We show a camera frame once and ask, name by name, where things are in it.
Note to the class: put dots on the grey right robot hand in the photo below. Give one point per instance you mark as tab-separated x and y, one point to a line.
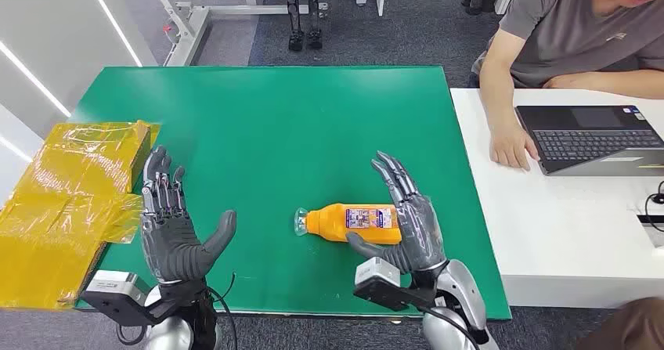
420	228

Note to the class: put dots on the person's right hand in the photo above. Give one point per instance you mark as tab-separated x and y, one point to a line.
511	145

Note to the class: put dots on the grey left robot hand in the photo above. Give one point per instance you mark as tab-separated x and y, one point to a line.
171	244

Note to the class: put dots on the person's left hand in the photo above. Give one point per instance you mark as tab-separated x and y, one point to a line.
570	81

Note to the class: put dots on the orange bottle with clear cap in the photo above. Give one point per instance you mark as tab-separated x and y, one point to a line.
332	222

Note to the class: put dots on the person's right forearm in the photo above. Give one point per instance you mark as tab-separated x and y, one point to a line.
495	104

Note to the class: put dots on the person's left forearm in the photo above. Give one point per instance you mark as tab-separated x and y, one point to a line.
633	83

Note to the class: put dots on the person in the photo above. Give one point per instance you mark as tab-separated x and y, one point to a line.
560	26

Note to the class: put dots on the dark grey laptop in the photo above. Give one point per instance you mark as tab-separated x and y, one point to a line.
586	140

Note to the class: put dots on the white desk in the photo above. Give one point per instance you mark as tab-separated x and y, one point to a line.
560	233

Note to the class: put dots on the yellow film-wrapped box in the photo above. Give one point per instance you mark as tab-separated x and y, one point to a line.
67	197

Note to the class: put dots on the green table mat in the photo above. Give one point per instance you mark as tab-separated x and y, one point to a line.
290	130

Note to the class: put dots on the black robot leg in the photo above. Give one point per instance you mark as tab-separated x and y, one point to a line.
313	10
294	10

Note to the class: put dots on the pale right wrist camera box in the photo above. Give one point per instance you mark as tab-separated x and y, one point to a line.
376	272

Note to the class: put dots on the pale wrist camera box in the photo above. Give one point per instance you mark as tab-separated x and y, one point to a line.
376	272
111	285

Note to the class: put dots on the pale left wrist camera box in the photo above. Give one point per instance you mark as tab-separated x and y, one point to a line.
111	285

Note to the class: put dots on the white metal frame stand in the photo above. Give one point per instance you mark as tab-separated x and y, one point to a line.
186	36

